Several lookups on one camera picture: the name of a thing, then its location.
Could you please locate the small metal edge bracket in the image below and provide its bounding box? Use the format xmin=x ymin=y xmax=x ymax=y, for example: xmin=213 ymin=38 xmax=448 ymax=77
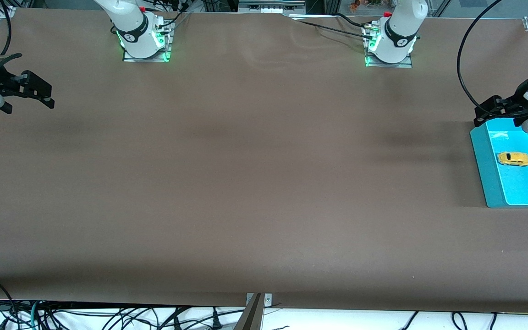
xmin=247 ymin=293 xmax=273 ymax=308

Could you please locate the black cable on table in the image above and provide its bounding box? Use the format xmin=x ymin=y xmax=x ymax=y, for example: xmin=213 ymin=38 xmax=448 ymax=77
xmin=297 ymin=20 xmax=374 ymax=39
xmin=335 ymin=13 xmax=372 ymax=29

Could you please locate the brown table cover sheet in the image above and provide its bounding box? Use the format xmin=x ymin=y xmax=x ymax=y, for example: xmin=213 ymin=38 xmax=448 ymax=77
xmin=0 ymin=8 xmax=528 ymax=314

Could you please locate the teal plastic bin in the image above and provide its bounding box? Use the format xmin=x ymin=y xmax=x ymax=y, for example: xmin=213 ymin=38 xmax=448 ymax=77
xmin=469 ymin=117 xmax=528 ymax=209

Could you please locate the black arm base cable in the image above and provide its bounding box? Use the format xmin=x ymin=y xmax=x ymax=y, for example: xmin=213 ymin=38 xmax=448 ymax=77
xmin=152 ymin=0 xmax=191 ymax=28

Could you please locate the grey power strip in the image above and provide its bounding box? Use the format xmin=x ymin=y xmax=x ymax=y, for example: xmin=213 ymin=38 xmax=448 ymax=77
xmin=239 ymin=0 xmax=306 ymax=13

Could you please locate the dark camera mount beam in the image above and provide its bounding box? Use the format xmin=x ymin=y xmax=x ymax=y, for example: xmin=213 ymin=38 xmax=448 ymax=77
xmin=234 ymin=293 xmax=264 ymax=330

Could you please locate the yellow beetle toy car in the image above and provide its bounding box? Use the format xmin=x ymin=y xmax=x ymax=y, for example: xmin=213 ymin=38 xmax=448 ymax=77
xmin=496 ymin=151 xmax=528 ymax=167

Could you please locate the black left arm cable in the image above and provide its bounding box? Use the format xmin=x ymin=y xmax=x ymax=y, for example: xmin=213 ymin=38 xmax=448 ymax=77
xmin=457 ymin=0 xmax=505 ymax=119

